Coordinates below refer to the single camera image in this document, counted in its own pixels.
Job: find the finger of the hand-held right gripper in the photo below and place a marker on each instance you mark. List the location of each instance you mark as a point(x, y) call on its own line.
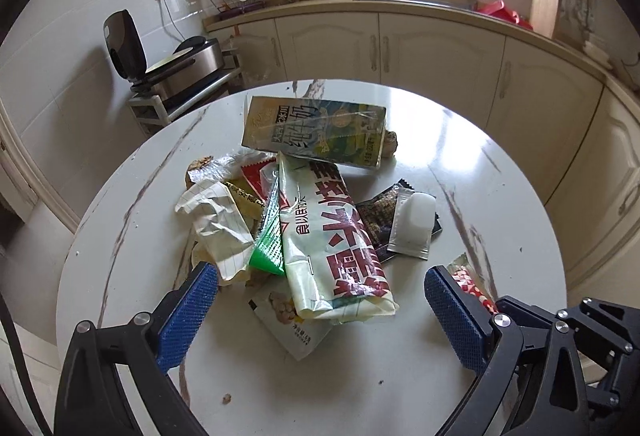
point(607, 336)

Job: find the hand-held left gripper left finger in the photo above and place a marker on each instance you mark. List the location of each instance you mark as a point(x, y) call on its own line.
point(187, 316)

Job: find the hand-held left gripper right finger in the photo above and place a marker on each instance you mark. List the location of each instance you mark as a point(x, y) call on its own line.
point(457, 316)

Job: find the red dotted wrapper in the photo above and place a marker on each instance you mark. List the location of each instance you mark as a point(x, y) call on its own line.
point(470, 283)

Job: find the white paper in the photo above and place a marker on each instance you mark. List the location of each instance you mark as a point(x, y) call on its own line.
point(217, 221)

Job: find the white nut packet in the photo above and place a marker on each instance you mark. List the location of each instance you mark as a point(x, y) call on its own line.
point(287, 326)

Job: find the silver sachet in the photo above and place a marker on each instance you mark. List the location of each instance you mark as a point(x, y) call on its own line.
point(412, 226)

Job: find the green wrapper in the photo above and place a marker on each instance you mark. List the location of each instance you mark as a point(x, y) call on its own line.
point(267, 241)

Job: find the yellow wrapper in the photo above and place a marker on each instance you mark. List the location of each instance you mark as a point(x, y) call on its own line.
point(245, 201)

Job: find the dark snack packet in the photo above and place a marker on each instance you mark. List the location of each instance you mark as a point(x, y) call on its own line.
point(375, 216)

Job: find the clear crinkled wrapper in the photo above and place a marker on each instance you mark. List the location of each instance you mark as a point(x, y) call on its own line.
point(210, 170)

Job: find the large white red snack bag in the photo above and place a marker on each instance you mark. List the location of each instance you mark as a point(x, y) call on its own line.
point(330, 236)

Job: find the red sachet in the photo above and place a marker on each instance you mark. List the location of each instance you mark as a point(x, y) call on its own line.
point(256, 180)

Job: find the milk carton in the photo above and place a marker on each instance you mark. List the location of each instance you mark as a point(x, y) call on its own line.
point(315, 128)

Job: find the brown food scrap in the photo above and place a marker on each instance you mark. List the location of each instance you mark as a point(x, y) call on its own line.
point(391, 143)

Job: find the white storage trolley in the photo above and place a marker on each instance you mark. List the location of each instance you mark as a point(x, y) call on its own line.
point(172, 103)

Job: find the cream kitchen cabinet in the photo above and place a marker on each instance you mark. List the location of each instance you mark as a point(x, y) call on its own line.
point(435, 66)

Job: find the red plastic basin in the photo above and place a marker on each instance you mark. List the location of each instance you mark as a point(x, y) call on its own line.
point(502, 11)

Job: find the wooden cutting board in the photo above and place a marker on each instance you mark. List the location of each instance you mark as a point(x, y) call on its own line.
point(545, 11)

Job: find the steel sink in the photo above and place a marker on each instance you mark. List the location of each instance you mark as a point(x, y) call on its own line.
point(415, 0)

